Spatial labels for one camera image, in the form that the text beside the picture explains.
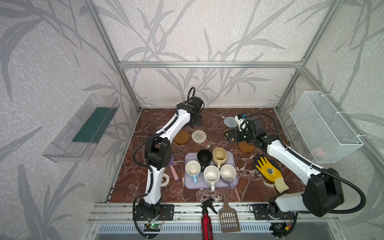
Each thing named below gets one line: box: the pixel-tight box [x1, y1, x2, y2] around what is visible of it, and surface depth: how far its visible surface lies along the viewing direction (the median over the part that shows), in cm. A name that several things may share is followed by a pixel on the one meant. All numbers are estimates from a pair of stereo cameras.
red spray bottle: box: [199, 199, 218, 240], surface depth 70 cm
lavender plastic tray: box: [184, 151, 239, 189], surface depth 84 cm
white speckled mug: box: [203, 165, 221, 192], surface depth 81 cm
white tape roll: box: [161, 173, 170, 187], surface depth 86 cm
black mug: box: [197, 149, 213, 172], surface depth 86 cm
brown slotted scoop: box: [219, 189, 241, 233], surface depth 74 cm
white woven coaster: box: [191, 130, 207, 144], surface depth 104 cm
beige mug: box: [212, 147, 228, 170], surface depth 86 cm
